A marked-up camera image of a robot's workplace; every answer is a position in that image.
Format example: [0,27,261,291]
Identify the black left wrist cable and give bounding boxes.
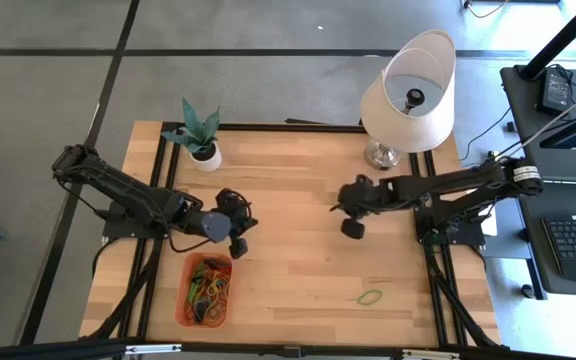
[166,232,215,254]

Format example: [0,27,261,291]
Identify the black crossbar with silver brackets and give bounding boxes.
[0,338,576,360]

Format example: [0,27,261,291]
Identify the black aluminium table frame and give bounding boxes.
[80,121,509,351]

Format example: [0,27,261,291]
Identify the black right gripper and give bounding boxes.
[330,174,385,241]

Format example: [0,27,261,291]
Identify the thin white rod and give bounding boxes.
[517,79,576,149]

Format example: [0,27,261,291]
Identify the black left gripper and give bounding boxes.
[215,188,259,260]

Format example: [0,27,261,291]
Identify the white shade silver table lamp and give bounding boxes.
[357,28,457,171]

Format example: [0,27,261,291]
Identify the green plant in white pot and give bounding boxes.
[161,97,223,173]

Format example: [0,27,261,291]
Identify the black diagonal pole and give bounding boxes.
[520,0,576,81]

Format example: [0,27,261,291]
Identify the orange plastic bin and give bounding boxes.
[174,252,235,330]

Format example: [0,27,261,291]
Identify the rubber bands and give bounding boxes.
[203,279,232,314]

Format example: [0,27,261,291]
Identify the black power adapter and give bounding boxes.
[536,67,573,117]

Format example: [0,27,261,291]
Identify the black side desk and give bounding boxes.
[499,63,576,301]

